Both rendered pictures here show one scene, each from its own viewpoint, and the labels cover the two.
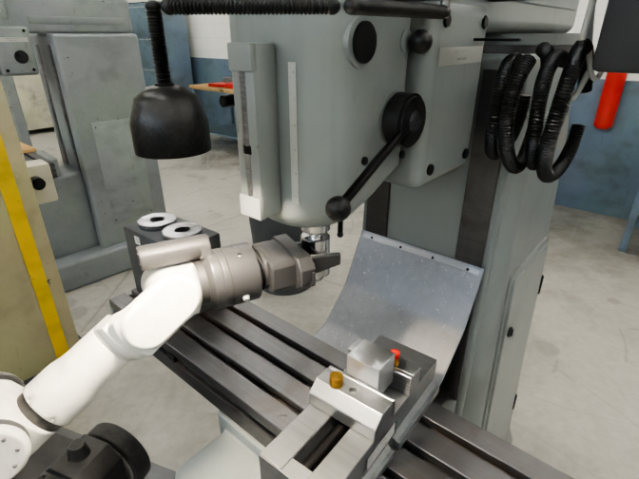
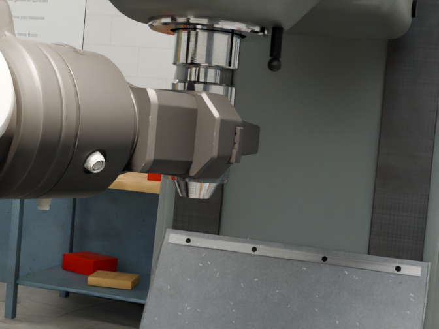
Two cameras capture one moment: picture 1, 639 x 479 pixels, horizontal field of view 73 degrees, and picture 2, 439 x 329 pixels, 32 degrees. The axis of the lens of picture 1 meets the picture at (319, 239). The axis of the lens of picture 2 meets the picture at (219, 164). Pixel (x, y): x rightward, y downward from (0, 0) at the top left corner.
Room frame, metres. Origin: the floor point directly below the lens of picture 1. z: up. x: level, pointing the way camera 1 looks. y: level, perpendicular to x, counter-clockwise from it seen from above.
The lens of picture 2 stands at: (0.11, 0.21, 1.24)
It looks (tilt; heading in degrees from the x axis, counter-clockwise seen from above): 3 degrees down; 337
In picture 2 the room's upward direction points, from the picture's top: 5 degrees clockwise
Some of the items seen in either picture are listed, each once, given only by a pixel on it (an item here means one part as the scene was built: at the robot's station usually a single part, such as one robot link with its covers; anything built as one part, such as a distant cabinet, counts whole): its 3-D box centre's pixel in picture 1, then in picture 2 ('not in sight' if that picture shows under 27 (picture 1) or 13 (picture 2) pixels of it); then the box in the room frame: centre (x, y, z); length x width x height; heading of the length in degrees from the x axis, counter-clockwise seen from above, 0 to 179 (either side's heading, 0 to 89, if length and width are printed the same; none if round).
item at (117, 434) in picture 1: (116, 455); not in sight; (0.82, 0.57, 0.50); 0.20 x 0.05 x 0.20; 69
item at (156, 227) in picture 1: (175, 260); not in sight; (0.95, 0.36, 1.05); 0.22 x 0.12 x 0.20; 52
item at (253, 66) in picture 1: (257, 135); not in sight; (0.54, 0.08, 1.45); 0.04 x 0.04 x 0.21; 50
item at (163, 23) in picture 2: not in sight; (208, 27); (0.62, 0.01, 1.31); 0.09 x 0.09 x 0.01
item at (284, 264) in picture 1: (262, 269); (104, 130); (0.58, 0.09, 1.23); 0.13 x 0.12 x 0.10; 29
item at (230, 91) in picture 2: (315, 238); (203, 90); (0.62, 0.01, 1.26); 0.05 x 0.05 x 0.01
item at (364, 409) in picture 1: (351, 400); not in sight; (0.50, -0.05, 1.04); 0.12 x 0.06 x 0.04; 53
